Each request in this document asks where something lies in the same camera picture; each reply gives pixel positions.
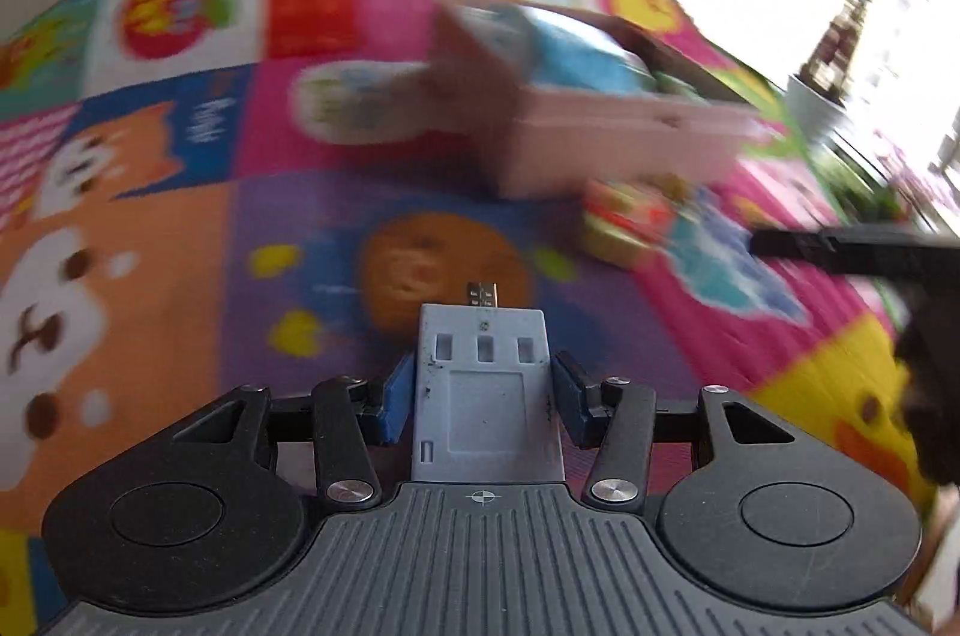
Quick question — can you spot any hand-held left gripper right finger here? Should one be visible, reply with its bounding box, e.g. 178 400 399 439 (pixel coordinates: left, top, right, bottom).
551 351 797 506

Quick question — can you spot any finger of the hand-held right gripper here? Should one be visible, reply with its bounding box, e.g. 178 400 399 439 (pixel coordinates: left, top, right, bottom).
750 222 960 286

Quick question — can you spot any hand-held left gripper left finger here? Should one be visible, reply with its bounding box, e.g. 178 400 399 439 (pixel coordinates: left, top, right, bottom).
171 352 419 506

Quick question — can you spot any white card-shaped adapter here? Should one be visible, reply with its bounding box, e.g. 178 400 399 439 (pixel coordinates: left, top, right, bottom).
410 280 566 484

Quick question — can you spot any pink cardboard box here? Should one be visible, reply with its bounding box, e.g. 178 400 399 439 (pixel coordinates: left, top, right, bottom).
430 0 767 200

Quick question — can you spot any blue and white packet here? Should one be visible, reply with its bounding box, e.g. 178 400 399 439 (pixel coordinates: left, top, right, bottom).
517 6 662 98

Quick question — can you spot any potted plant in white pot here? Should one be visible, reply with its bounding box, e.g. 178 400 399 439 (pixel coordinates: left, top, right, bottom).
784 0 871 146

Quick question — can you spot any colourful printed blanket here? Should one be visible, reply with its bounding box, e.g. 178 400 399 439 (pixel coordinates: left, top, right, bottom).
0 0 946 616

